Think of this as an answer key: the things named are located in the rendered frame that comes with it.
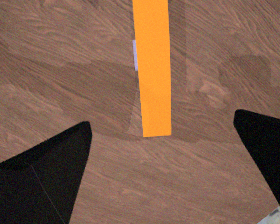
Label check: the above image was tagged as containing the orange bar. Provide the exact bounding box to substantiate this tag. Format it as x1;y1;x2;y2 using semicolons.
132;0;171;137

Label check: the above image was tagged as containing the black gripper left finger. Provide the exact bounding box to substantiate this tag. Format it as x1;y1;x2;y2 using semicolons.
0;121;92;224

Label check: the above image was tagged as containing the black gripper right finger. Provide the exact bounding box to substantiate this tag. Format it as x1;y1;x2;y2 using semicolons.
234;109;280;204

